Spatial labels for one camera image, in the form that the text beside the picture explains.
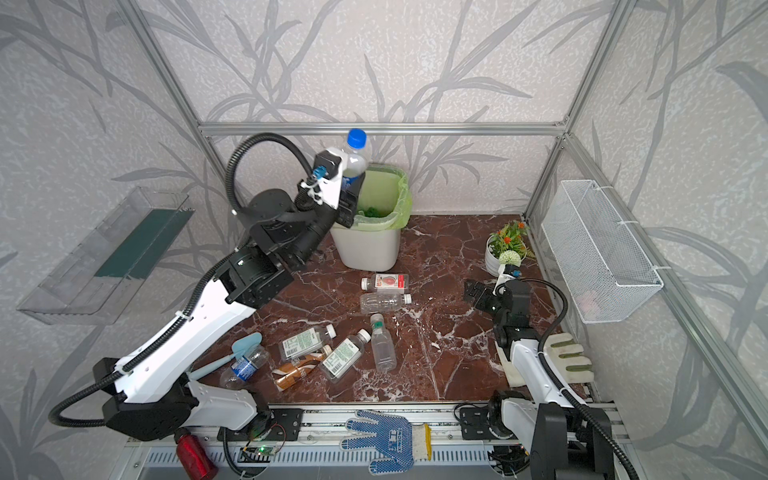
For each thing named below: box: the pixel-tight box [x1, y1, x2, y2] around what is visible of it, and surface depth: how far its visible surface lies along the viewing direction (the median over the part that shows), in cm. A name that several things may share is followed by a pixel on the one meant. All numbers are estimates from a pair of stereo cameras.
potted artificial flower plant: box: [485, 221, 535, 277], surface depth 95 cm
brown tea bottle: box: [272, 344, 333, 392], surface depth 80 cm
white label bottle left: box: [278, 324, 337, 361], surface depth 86 cm
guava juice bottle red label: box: [360, 273, 410, 291], surface depth 98 cm
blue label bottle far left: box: [219, 345, 272, 391], surface depth 81 cm
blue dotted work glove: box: [340, 410, 432, 476], surface depth 72 cm
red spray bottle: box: [174, 427, 219, 480], surface depth 68 cm
